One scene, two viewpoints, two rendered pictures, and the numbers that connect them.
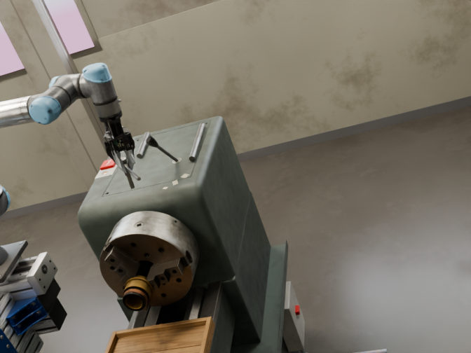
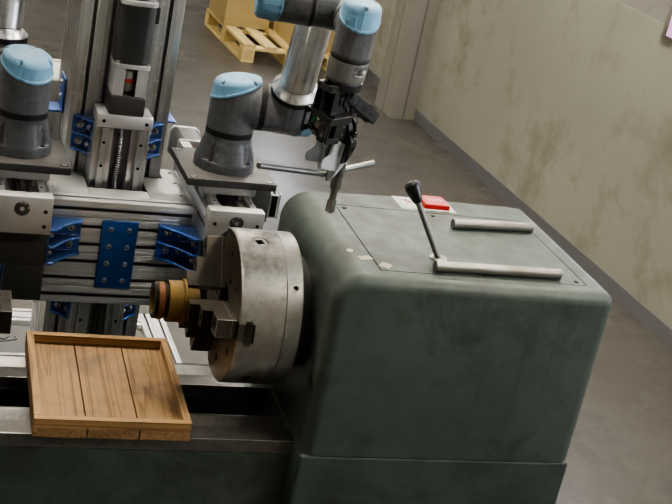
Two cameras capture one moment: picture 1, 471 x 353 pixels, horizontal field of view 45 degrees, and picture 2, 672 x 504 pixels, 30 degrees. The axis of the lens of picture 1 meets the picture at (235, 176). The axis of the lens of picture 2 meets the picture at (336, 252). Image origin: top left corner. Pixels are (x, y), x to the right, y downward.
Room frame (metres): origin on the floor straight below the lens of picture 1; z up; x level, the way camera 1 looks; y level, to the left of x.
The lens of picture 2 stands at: (0.36, -1.60, 2.14)
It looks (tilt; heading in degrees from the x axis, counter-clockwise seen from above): 21 degrees down; 54
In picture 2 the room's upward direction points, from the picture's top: 12 degrees clockwise
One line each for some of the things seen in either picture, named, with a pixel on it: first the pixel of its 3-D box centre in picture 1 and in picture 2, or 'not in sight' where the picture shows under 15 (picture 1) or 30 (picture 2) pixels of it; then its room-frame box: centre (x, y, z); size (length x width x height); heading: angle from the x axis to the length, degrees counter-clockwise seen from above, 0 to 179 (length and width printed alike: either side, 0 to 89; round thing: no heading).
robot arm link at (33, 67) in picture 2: not in sight; (24, 78); (1.38, 1.09, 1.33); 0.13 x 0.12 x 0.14; 97
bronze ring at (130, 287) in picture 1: (137, 292); (175, 301); (1.48, 0.41, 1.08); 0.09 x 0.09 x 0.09; 73
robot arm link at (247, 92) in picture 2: not in sight; (237, 101); (1.87, 0.96, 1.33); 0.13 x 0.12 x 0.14; 155
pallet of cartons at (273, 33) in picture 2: not in sight; (272, 21); (5.36, 6.58, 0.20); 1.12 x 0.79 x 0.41; 76
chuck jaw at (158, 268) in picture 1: (168, 270); (219, 320); (1.53, 0.31, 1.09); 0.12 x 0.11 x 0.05; 73
